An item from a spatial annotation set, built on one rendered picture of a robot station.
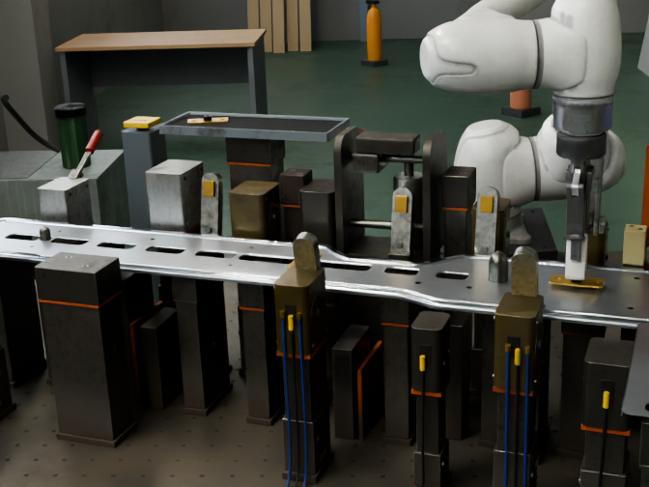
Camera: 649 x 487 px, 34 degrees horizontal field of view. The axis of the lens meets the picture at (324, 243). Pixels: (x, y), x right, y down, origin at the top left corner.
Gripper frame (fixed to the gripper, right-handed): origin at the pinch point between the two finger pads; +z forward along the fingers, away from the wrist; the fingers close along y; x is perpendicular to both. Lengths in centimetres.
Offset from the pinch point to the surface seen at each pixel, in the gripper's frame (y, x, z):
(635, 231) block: -10.8, 8.2, -1.2
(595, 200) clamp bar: -13.6, 1.2, -5.3
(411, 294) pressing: 9.1, -24.6, 5.4
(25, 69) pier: -392, -384, 46
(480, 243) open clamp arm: -13.5, -18.3, 4.0
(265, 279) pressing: 9, -50, 5
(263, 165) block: -29, -66, -4
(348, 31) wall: -905, -346, 93
